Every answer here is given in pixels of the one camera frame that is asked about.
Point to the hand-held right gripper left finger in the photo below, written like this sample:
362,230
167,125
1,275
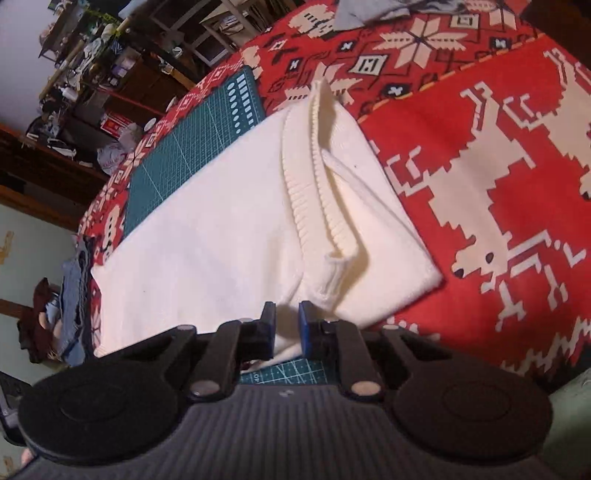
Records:
271,330

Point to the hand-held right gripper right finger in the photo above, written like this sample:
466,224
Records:
304,330

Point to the white knit sweater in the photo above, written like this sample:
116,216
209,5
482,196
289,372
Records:
207,207

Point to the maroon cloth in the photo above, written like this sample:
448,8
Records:
39,318

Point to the blue denim jeans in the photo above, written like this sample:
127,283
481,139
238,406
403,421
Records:
76,295

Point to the green cutting mat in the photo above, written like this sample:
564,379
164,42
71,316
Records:
194,147

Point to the red patterned blanket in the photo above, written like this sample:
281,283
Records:
461,184

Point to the white plastic bag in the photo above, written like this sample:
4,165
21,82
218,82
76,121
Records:
115,152

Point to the red cardboard box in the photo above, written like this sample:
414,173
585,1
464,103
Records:
115,124

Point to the wooden drawer cabinet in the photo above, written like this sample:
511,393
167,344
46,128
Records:
138,92

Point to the grey sweater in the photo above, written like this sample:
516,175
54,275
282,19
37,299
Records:
360,11

